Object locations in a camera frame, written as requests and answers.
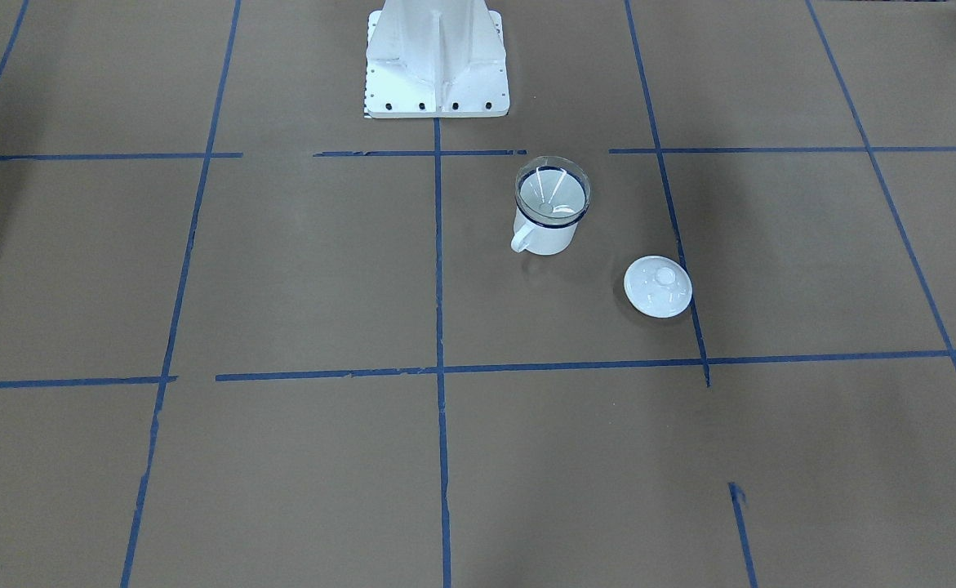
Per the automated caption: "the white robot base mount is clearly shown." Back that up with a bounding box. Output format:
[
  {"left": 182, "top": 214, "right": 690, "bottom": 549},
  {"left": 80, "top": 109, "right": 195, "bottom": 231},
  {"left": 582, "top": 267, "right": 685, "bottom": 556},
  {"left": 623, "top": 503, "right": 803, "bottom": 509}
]
[{"left": 363, "top": 1, "right": 511, "bottom": 119}]

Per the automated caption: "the white enamel mug blue rim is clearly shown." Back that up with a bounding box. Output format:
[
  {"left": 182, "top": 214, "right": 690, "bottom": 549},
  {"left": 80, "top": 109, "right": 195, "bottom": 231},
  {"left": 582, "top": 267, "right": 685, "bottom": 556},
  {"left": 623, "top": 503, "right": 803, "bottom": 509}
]
[{"left": 510, "top": 203, "right": 583, "bottom": 256}]

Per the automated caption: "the white ceramic lid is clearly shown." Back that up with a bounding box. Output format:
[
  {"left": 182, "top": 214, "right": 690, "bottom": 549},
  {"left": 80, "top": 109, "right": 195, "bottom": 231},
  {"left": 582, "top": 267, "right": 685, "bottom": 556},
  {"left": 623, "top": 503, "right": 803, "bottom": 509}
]
[{"left": 622, "top": 256, "right": 693, "bottom": 318}]

